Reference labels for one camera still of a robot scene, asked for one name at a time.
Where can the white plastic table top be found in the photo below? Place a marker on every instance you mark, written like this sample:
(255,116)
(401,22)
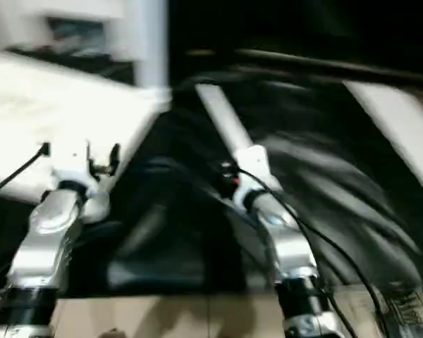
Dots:
(56,105)

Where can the white plastic table leg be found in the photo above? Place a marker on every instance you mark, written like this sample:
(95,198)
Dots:
(222,112)
(153,42)

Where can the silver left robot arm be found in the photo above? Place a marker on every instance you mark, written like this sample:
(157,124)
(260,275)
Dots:
(53,225)

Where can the black mat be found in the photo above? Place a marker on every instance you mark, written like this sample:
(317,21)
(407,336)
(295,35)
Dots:
(338,193)

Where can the white cabinet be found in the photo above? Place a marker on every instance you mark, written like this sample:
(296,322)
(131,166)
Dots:
(120,21)

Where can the black box with gold label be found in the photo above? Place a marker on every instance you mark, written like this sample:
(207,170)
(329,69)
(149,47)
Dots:
(183,28)

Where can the black rod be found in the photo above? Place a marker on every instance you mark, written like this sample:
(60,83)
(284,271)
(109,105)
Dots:
(320,65)

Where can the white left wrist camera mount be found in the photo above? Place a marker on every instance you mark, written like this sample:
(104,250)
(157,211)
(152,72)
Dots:
(74,158)

